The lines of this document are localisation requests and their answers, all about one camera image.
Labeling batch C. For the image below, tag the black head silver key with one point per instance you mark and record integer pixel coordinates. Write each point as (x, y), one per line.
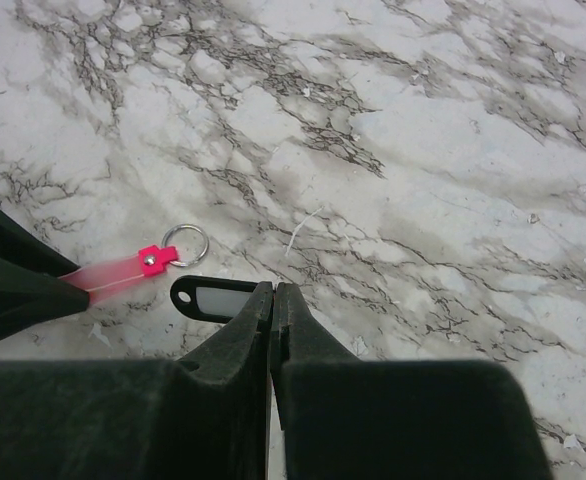
(210, 299)

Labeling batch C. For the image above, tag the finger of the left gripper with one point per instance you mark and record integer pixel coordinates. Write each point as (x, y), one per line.
(31, 288)

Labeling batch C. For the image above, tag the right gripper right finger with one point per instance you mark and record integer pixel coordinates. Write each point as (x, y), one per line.
(347, 418)

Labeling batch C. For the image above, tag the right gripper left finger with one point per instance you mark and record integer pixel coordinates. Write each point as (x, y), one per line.
(203, 416)

